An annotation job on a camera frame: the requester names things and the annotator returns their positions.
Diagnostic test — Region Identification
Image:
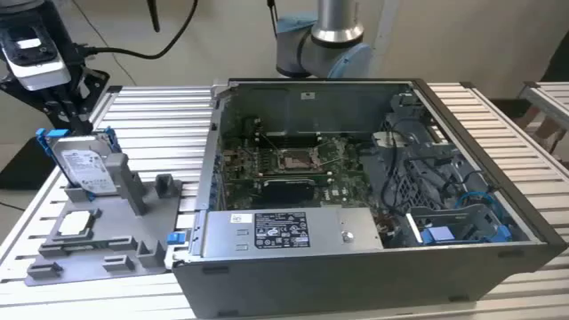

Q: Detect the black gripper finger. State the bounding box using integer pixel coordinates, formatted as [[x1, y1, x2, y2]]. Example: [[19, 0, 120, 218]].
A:
[[73, 67, 111, 133], [0, 78, 92, 134]]

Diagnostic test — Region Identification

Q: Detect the hard disk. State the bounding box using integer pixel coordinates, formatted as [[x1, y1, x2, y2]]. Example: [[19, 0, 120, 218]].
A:
[[33, 126, 120, 203]]

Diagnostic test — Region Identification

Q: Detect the blue empty disk carrier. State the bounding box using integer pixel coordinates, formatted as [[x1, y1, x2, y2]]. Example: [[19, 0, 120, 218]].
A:
[[420, 225, 510, 246]]

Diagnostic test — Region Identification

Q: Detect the grey metal disk bay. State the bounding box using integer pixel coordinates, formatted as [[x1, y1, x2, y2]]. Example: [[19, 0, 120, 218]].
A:
[[402, 203, 512, 249]]

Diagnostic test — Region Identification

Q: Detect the black monitor stand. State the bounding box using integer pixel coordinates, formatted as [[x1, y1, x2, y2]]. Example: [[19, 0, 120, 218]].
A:
[[0, 136, 57, 191]]

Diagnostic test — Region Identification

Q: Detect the black antenna rod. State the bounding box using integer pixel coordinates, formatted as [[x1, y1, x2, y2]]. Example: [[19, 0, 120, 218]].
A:
[[145, 0, 161, 33]]

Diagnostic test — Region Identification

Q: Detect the silver CPU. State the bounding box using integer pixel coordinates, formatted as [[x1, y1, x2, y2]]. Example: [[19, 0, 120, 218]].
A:
[[57, 211, 97, 236]]

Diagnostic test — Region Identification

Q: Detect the thin metal locking lever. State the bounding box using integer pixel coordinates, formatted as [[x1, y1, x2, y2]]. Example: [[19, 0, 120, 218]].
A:
[[263, 132, 285, 155]]

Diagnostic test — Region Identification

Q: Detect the grey plastic parts rack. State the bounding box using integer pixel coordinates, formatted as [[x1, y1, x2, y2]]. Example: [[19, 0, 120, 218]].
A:
[[24, 153, 183, 287]]

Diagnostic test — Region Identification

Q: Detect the black RAM slot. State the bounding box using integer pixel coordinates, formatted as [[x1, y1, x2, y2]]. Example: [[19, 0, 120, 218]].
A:
[[257, 131, 321, 140], [257, 139, 321, 147]]

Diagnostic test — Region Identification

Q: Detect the CPU socket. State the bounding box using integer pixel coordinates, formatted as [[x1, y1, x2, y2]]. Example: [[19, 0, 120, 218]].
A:
[[276, 148, 322, 173]]

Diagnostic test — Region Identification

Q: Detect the black graphics card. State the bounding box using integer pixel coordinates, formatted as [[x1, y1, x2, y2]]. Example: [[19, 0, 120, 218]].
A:
[[261, 178, 317, 205]]

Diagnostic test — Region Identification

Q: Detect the metal socket cover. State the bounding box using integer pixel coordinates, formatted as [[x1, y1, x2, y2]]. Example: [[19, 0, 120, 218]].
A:
[[311, 136, 349, 169]]

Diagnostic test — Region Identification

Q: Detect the silver power supply unit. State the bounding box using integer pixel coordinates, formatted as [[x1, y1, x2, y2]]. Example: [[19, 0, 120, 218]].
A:
[[201, 207, 384, 259]]

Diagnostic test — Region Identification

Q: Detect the green motherboard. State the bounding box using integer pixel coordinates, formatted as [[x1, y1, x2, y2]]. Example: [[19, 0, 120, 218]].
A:
[[220, 115, 378, 211]]

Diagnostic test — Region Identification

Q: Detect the grey perforated drive cage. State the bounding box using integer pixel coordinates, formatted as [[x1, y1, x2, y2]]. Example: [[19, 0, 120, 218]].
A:
[[360, 111, 494, 214]]

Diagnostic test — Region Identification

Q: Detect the open dark grey PC case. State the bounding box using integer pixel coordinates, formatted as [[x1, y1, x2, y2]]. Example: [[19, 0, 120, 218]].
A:
[[171, 77, 569, 319]]

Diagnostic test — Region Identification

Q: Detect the brown wooden furniture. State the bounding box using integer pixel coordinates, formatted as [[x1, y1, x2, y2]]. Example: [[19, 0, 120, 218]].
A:
[[520, 113, 561, 154]]

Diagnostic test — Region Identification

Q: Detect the slatted metal side table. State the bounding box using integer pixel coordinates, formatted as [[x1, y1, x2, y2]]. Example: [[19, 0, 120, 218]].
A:
[[517, 81, 569, 123]]

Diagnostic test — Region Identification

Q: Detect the thin wall wire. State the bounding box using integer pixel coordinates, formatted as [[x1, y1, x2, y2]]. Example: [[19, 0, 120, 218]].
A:
[[111, 55, 137, 87]]

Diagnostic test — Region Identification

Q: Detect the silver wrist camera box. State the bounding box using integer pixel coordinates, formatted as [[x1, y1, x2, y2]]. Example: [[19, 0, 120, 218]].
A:
[[0, 25, 73, 91]]

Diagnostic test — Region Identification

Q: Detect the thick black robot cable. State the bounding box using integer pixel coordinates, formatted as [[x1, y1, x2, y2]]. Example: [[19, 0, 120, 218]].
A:
[[73, 0, 199, 61]]

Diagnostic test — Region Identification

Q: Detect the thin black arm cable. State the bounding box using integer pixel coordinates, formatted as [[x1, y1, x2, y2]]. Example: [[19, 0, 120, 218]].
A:
[[265, 0, 280, 36]]

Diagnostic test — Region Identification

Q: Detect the long black wire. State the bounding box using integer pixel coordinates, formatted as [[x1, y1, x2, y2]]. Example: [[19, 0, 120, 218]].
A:
[[381, 119, 428, 216]]

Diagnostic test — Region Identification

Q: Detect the blue wire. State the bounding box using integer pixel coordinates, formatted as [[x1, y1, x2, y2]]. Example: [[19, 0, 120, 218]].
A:
[[457, 191, 498, 217]]

